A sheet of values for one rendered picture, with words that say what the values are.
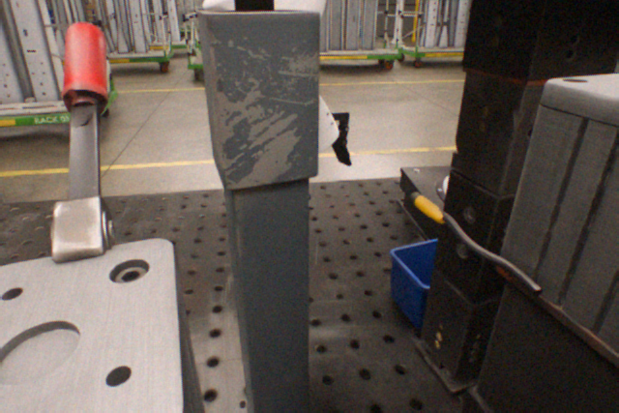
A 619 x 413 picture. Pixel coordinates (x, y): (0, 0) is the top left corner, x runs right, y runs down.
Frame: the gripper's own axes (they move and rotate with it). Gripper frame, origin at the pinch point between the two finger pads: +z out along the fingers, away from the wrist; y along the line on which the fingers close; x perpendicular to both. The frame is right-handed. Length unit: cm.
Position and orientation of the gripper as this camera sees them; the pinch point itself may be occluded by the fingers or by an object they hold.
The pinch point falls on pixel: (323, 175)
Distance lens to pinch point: 63.6
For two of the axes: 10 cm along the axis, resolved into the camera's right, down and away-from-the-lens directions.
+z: 3.8, 7.2, 5.8
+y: -7.5, 6.1, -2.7
